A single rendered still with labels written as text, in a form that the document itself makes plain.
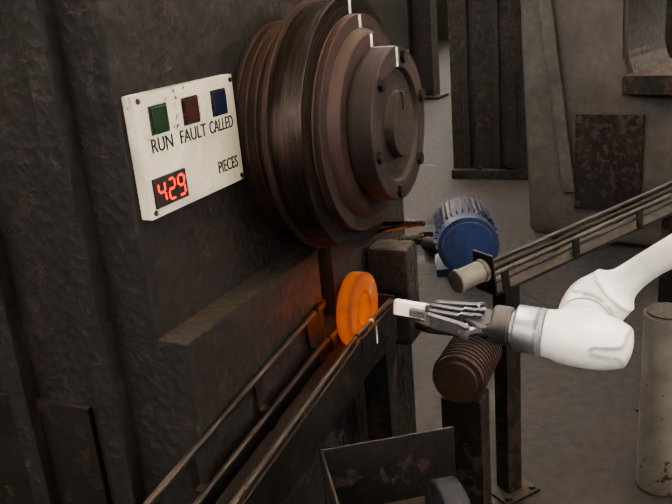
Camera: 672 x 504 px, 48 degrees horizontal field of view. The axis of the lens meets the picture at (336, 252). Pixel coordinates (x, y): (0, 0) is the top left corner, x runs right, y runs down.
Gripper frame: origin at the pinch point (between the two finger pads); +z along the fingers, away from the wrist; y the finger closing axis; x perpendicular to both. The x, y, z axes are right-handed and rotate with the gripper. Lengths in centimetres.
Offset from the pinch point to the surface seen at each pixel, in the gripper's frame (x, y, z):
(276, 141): 36.9, -22.5, 16.8
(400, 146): 33.3, -3.0, 2.0
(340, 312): 0.2, -7.5, 12.1
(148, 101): 46, -44, 26
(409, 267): 0.1, 20.9, 7.6
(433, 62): -51, 840, 259
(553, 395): -73, 105, -17
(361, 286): 3.5, -1.1, 10.3
